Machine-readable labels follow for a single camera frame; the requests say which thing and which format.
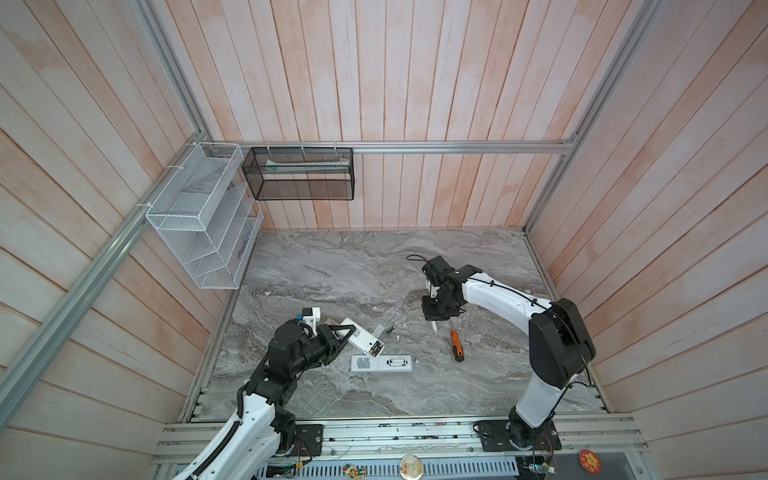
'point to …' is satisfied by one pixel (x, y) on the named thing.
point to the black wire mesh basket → (300, 173)
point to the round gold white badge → (411, 467)
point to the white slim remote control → (382, 363)
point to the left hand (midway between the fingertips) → (356, 335)
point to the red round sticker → (590, 461)
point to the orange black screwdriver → (457, 347)
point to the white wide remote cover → (434, 325)
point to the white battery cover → (378, 330)
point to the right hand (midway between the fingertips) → (428, 315)
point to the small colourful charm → (354, 472)
